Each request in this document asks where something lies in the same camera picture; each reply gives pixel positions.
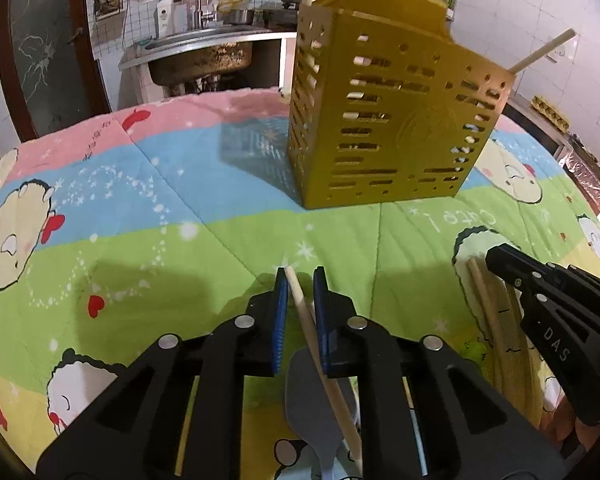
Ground dark wooden glass door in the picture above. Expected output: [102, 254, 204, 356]
[0, 0, 112, 141]

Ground egg carton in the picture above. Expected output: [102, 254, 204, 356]
[531, 95, 572, 128]

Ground steel kitchen sink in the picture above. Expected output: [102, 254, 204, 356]
[119, 27, 298, 98]

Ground grey spoon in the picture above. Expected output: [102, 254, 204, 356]
[284, 347, 363, 480]

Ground white wire wall grid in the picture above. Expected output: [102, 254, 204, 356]
[85, 0, 281, 56]

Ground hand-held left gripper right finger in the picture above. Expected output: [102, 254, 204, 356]
[313, 266, 569, 480]

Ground small metal bowl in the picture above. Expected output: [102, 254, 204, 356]
[224, 7, 256, 26]

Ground white soap bottle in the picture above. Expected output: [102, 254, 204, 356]
[154, 0, 175, 40]

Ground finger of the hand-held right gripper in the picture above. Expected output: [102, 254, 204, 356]
[546, 262, 600, 337]
[485, 243, 600, 427]

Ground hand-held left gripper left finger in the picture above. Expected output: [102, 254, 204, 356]
[35, 266, 288, 480]

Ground silver foil sheet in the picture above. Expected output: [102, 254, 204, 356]
[569, 134, 600, 216]

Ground gold perforated utensil holder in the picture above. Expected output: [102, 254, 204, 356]
[286, 0, 516, 211]

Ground printed cartoon blanket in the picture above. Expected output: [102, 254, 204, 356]
[0, 87, 600, 480]

